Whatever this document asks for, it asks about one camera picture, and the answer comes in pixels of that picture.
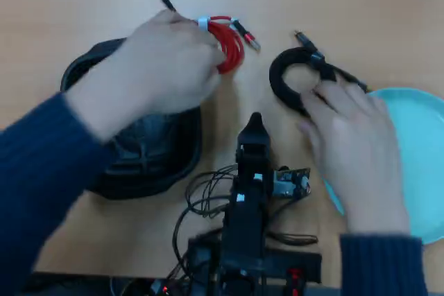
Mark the light blue plate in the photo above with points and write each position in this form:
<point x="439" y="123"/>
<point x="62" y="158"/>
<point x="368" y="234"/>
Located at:
<point x="423" y="154"/>

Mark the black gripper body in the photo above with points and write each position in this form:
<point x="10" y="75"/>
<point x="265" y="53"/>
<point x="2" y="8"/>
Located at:
<point x="253" y="164"/>

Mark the person's right hand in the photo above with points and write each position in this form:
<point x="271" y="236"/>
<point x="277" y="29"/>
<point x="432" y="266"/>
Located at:
<point x="357" y="154"/>

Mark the person's left forearm blue sleeve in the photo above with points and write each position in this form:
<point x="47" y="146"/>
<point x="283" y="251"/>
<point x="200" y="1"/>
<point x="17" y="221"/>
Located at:
<point x="41" y="188"/>

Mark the red and black clamp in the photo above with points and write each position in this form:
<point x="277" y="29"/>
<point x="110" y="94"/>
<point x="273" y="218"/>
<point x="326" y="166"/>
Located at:
<point x="295" y="282"/>

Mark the person's right forearm blue sleeve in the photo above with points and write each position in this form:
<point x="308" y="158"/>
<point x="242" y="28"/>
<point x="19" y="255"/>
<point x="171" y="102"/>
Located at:
<point x="381" y="265"/>

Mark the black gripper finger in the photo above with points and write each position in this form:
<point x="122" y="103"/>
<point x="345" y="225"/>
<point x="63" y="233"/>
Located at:
<point x="255" y="129"/>

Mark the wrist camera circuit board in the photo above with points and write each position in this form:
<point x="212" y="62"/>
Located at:
<point x="289" y="183"/>

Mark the black square bowl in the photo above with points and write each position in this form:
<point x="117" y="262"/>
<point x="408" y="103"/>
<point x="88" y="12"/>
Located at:
<point x="156" y="157"/>

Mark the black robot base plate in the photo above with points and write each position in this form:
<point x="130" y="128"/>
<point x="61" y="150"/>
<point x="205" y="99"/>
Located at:
<point x="298" y="265"/>

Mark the person's left hand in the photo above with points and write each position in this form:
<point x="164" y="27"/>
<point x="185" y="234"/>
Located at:
<point x="156" y="74"/>

